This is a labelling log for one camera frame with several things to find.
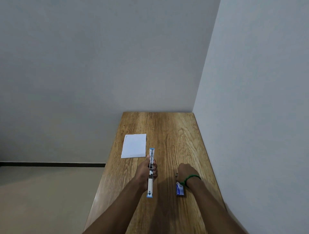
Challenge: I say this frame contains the person's left forearm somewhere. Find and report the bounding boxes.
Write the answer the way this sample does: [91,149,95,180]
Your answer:
[82,177,148,234]

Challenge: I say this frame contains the blue and silver stapler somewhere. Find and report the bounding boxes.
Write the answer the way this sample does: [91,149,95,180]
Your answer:
[146,148,155,198]

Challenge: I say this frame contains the white paper sheet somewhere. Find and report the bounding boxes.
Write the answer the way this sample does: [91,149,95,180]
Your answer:
[121,134,147,159]

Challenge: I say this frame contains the person's right hand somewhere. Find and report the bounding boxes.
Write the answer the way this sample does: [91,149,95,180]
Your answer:
[175,163,200,185]

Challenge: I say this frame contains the person's left hand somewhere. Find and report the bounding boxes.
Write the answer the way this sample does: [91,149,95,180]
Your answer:
[133,155,158,186]

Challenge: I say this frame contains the person's right forearm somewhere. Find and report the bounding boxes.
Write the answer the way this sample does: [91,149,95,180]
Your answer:
[186,178,249,234]

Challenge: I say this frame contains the green bead bracelet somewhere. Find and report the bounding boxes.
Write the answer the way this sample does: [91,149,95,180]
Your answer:
[184,175,201,188]

